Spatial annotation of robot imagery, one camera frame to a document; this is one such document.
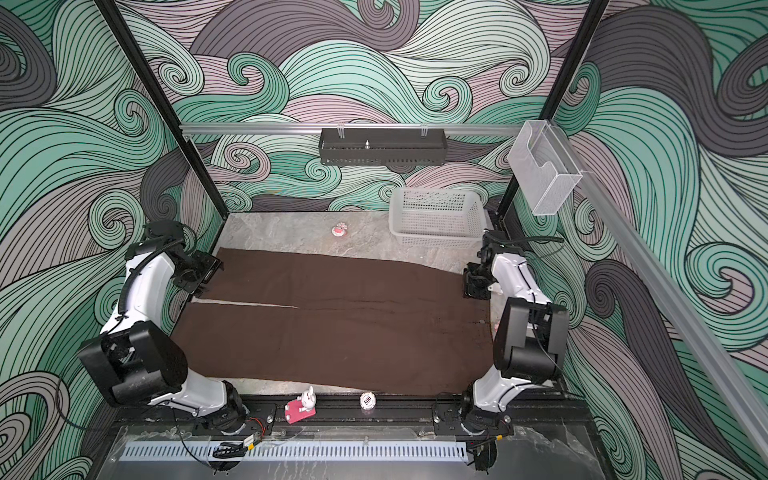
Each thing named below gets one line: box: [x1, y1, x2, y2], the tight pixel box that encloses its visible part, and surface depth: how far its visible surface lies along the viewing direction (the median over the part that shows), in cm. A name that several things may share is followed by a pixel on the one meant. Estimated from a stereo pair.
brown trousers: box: [173, 248, 493, 395], surface depth 92 cm
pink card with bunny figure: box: [284, 386, 317, 425], surface depth 73 cm
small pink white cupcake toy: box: [331, 222, 348, 237], surface depth 113 cm
